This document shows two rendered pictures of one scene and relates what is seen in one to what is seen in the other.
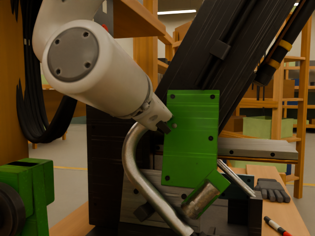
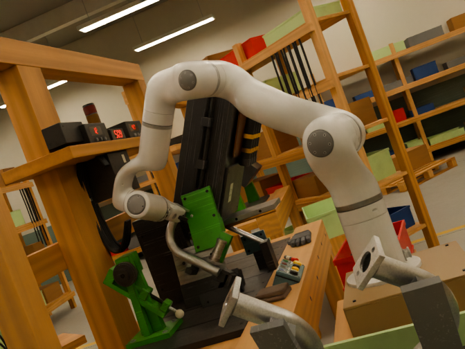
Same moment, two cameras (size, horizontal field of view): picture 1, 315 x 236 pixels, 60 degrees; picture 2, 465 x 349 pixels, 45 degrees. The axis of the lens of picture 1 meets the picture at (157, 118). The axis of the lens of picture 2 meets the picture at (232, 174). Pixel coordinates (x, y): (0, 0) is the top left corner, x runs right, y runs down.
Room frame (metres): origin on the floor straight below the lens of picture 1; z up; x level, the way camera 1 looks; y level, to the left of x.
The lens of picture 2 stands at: (-1.38, -0.15, 1.35)
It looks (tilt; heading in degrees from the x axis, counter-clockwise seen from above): 2 degrees down; 358
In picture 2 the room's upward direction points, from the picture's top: 20 degrees counter-clockwise
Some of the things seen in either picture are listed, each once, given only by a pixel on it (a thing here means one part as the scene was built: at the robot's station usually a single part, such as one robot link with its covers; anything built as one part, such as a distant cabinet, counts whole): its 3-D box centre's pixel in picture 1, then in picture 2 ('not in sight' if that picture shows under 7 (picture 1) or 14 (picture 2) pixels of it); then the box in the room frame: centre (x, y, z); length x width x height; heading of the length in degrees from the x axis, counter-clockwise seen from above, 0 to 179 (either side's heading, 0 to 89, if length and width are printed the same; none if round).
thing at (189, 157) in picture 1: (192, 135); (205, 217); (0.61, -0.08, 1.17); 0.13 x 0.12 x 0.20; 164
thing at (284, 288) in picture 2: not in sight; (272, 293); (0.29, -0.20, 0.91); 0.10 x 0.08 x 0.03; 64
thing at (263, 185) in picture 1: (268, 189); (299, 239); (0.97, -0.41, 0.91); 0.20 x 0.11 x 0.03; 168
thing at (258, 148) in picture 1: (214, 147); (230, 220); (0.75, -0.16, 1.11); 0.39 x 0.16 x 0.03; 74
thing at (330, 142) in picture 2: not in sight; (339, 161); (-0.02, -0.46, 1.24); 0.19 x 0.12 x 0.24; 148
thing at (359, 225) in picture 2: not in sight; (371, 238); (0.01, -0.47, 1.03); 0.19 x 0.19 x 0.18
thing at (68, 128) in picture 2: not in sight; (65, 135); (0.48, 0.25, 1.59); 0.15 x 0.07 x 0.07; 164
